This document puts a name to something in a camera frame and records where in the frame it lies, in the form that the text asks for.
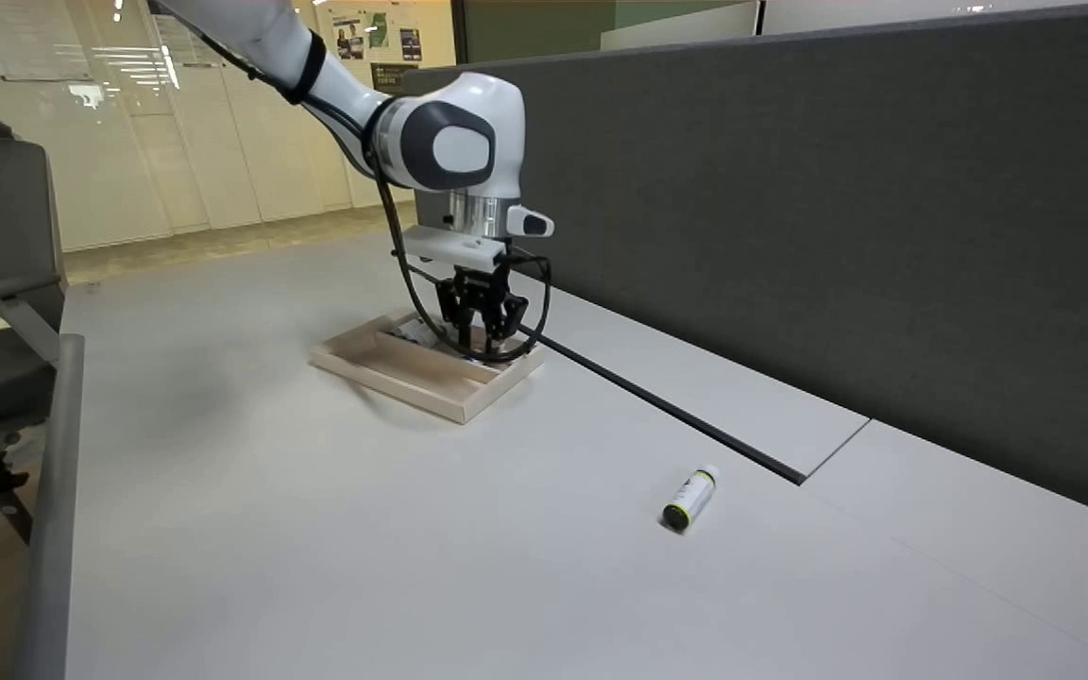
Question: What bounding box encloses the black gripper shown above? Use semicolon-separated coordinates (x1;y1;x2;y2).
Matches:
438;269;526;334

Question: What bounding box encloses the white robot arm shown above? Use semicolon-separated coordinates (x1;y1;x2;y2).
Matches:
152;0;554;337

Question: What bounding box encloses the wooden tray with compartments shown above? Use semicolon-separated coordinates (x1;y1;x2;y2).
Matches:
311;313;541;422

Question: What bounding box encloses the white bottle green cap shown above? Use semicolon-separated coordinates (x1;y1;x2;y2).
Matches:
662;464;717;532

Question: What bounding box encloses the dark grey partition panel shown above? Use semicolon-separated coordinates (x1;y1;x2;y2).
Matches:
387;0;1088;532

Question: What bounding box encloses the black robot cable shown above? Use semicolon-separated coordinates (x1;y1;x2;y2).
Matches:
367;164;557;370

